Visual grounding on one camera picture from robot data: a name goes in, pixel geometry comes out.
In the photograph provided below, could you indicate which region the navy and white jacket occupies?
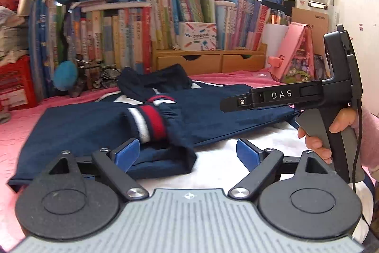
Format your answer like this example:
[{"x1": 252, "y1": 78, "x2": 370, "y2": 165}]
[{"x1": 8, "y1": 65, "x2": 298, "y2": 191}]

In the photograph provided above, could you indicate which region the pink sleeve forearm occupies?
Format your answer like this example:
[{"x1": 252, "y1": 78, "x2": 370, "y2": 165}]
[{"x1": 360, "y1": 107, "x2": 379, "y2": 181}]

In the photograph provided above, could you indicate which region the person's right hand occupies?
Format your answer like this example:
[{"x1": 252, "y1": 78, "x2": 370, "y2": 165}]
[{"x1": 298, "y1": 108, "x2": 356, "y2": 164}]

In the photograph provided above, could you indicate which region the pink triangular toy house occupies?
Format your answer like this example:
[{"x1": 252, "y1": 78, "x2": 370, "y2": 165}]
[{"x1": 268, "y1": 23, "x2": 315, "y2": 83}]

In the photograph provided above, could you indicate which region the wooden desk organizer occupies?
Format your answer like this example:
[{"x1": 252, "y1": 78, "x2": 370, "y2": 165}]
[{"x1": 152, "y1": 44, "x2": 267, "y2": 76}]

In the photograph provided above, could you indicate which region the brown cardboard box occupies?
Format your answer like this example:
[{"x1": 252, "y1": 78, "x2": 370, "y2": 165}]
[{"x1": 292, "y1": 8, "x2": 329, "y2": 56}]

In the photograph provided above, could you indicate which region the right row of books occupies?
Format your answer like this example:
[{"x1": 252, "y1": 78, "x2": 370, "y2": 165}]
[{"x1": 215, "y1": 0, "x2": 271, "y2": 51}]

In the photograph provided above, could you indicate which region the row of books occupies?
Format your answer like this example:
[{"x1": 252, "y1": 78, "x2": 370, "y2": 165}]
[
  {"x1": 28, "y1": 0, "x2": 152, "y2": 100},
  {"x1": 215, "y1": 0, "x2": 271, "y2": 51},
  {"x1": 146, "y1": 0, "x2": 216, "y2": 50}
]

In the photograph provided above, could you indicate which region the white pencil print box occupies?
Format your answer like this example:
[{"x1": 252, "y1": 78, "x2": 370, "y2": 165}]
[{"x1": 179, "y1": 22, "x2": 217, "y2": 51}]

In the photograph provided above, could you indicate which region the miniature black bicycle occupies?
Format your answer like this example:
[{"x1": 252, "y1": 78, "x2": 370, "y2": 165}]
[{"x1": 68, "y1": 58, "x2": 121, "y2": 98}]

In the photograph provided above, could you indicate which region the red plastic crate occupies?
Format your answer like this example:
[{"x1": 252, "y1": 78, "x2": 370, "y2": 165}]
[{"x1": 1, "y1": 55, "x2": 38, "y2": 110}]

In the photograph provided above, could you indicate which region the middle row of books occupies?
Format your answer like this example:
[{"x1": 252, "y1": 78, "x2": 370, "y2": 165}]
[{"x1": 146, "y1": 0, "x2": 216, "y2": 50}]

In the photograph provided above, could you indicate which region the left row of books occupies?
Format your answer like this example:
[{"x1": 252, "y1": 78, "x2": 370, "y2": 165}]
[{"x1": 28, "y1": 0, "x2": 152, "y2": 100}]

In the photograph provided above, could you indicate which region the stack of papers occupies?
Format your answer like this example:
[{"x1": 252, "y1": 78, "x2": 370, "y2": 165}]
[{"x1": 0, "y1": 6, "x2": 29, "y2": 66}]

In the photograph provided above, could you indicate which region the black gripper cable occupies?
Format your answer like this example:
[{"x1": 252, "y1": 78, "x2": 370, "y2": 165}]
[{"x1": 352, "y1": 98, "x2": 375, "y2": 231}]

